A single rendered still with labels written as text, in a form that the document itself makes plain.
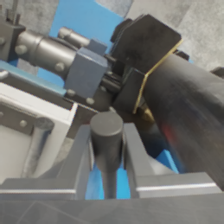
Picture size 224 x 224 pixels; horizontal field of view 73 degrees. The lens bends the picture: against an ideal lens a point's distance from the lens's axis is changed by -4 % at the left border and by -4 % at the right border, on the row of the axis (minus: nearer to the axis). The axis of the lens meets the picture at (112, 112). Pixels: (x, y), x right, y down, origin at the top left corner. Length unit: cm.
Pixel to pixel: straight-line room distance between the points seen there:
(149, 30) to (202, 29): 124
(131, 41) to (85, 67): 17
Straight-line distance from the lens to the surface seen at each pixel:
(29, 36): 58
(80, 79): 52
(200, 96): 34
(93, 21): 140
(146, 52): 54
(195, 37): 172
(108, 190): 21
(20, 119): 44
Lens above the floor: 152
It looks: 60 degrees down
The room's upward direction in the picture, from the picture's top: 177 degrees clockwise
